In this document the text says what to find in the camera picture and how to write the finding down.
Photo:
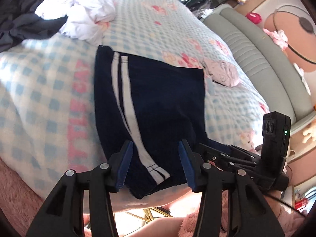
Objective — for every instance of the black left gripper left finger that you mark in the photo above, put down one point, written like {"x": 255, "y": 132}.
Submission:
{"x": 62, "y": 212}

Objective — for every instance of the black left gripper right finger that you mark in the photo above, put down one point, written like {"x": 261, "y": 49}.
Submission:
{"x": 240, "y": 174}

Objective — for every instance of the navy blue shorts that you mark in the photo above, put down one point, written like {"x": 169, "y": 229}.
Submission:
{"x": 154, "y": 105}

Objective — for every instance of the black clothes pile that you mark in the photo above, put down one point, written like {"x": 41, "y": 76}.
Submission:
{"x": 19, "y": 22}

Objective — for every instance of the grey padded headboard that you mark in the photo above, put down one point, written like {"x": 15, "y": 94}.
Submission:
{"x": 265, "y": 64}

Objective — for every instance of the blue checkered bed cover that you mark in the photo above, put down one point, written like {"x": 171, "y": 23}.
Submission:
{"x": 47, "y": 108}

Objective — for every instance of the white bow plush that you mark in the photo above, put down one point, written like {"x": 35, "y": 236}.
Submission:
{"x": 301, "y": 74}

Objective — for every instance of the pink folded garment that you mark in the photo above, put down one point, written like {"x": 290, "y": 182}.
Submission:
{"x": 221, "y": 72}

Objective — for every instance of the pink plush toy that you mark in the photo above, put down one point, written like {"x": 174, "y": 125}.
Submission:
{"x": 279, "y": 38}

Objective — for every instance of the red plush toy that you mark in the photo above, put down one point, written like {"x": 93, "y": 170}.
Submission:
{"x": 254, "y": 17}

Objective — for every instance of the white garment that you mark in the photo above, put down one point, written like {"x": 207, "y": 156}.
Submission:
{"x": 84, "y": 17}

